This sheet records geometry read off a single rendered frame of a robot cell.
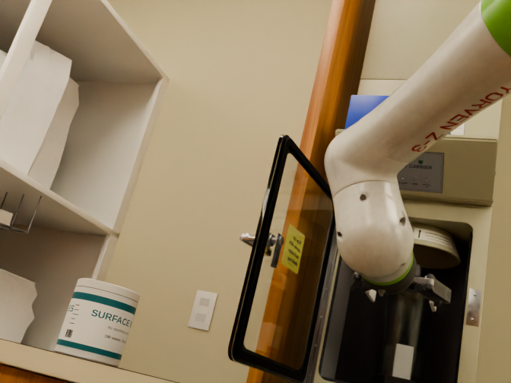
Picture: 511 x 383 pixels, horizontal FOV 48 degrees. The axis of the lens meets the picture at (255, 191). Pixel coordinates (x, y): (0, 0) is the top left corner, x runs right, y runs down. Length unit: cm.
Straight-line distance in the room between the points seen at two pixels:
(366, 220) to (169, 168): 130
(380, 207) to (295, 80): 125
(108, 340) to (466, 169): 78
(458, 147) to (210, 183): 97
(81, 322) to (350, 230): 59
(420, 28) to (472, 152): 42
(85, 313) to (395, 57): 91
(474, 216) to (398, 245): 45
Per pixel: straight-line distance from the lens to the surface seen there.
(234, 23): 227
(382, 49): 148
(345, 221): 83
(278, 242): 98
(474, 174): 122
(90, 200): 213
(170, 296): 185
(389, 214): 82
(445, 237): 129
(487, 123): 134
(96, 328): 117
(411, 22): 151
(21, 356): 115
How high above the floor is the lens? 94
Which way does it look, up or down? 20 degrees up
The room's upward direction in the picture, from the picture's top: 14 degrees clockwise
